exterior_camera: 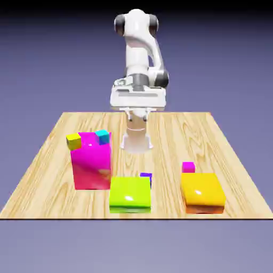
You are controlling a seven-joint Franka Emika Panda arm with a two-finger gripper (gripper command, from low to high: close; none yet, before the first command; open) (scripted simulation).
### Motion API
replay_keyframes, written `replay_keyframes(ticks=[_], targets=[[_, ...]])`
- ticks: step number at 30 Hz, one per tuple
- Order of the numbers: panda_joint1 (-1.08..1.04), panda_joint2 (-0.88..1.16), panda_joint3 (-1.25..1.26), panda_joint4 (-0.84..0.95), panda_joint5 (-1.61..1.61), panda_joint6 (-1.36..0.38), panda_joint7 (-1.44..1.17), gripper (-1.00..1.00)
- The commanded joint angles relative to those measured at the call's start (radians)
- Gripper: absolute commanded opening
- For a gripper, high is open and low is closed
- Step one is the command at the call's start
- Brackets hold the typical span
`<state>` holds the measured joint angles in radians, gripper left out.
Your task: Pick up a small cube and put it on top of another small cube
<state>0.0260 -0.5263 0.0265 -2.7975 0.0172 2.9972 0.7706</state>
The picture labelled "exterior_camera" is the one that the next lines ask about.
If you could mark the small purple cube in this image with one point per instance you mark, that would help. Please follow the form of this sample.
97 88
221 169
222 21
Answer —
147 176

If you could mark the small cyan cube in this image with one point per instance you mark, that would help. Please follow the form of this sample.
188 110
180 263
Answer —
102 137

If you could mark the small magenta cube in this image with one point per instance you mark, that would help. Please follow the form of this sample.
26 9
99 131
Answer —
188 167

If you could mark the large orange box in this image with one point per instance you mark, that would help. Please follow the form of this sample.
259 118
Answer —
202 192

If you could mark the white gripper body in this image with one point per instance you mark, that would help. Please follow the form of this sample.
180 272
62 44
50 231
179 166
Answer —
138 99

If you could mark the small yellow cube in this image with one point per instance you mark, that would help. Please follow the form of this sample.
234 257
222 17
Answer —
73 141

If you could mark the large magenta box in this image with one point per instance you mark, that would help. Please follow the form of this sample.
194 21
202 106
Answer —
91 164

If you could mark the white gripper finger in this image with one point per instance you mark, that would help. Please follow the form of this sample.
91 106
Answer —
129 115
145 114

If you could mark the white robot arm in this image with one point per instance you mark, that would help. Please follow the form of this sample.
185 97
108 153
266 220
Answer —
136 57

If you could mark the large lime green box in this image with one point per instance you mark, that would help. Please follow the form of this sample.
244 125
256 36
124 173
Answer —
129 194

